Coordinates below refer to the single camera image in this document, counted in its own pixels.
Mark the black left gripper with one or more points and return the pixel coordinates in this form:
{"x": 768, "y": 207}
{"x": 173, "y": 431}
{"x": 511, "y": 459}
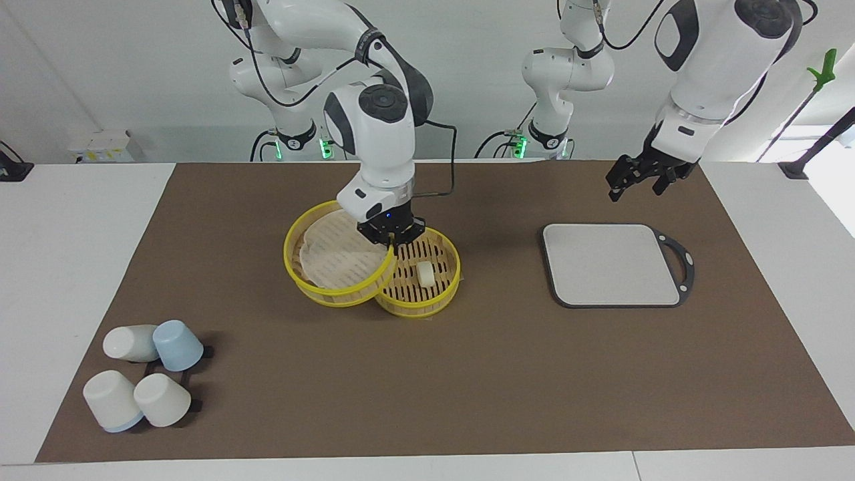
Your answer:
{"x": 658, "y": 162}

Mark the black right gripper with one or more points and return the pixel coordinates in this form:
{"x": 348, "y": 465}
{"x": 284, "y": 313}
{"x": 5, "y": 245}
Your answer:
{"x": 394, "y": 226}

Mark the white steamed bun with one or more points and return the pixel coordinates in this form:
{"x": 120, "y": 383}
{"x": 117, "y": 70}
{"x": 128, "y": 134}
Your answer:
{"x": 425, "y": 274}

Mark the white mesh steamer liner cloth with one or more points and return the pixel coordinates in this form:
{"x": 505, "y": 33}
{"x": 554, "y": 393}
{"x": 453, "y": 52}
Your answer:
{"x": 334, "y": 250}

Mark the yellow steamer tier with liner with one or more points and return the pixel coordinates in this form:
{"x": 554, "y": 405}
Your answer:
{"x": 314, "y": 288}

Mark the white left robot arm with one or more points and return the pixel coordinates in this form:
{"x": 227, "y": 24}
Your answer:
{"x": 715, "y": 67}

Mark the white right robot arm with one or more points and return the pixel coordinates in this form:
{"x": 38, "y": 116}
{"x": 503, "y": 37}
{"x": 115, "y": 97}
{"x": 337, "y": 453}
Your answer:
{"x": 381, "y": 140}

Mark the yellow slatted steamer base basket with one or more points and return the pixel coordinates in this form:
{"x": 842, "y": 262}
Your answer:
{"x": 437, "y": 300}

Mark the black stand pole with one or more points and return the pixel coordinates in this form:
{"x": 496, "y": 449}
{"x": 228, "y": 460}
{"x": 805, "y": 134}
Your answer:
{"x": 795, "y": 170}

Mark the brown table mat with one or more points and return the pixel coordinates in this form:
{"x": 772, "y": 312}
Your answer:
{"x": 467, "y": 387}

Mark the green clamp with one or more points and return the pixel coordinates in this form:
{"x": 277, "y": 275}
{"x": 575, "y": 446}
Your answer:
{"x": 825, "y": 70}

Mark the light blue plastic cup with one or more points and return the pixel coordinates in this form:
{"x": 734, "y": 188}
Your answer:
{"x": 178, "y": 346}

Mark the black cup rack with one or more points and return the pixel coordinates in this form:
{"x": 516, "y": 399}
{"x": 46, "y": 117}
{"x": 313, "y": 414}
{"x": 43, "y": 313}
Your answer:
{"x": 195, "y": 403}

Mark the white plastic cup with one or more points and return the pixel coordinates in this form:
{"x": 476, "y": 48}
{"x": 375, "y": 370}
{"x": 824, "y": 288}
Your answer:
{"x": 128, "y": 342}
{"x": 162, "y": 401}
{"x": 110, "y": 399}

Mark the white and yellow box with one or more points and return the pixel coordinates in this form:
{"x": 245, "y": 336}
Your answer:
{"x": 100, "y": 145}

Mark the black desk device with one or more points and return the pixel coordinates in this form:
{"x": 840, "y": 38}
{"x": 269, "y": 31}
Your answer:
{"x": 13, "y": 168}

